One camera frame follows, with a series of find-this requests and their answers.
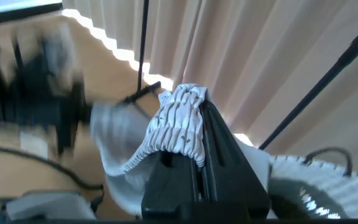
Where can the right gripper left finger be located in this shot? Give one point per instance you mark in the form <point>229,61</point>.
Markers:
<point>169,186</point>

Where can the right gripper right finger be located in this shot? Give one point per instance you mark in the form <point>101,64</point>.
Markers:
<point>232,177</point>

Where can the pale grey shorts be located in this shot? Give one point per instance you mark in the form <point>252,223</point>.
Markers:
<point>176,124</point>

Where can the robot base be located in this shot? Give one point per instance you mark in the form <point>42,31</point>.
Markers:
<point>48,207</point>

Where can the white laundry basket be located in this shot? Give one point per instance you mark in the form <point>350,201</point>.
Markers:
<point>337,183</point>

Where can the black clothes rack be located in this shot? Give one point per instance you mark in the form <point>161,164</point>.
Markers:
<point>322,82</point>

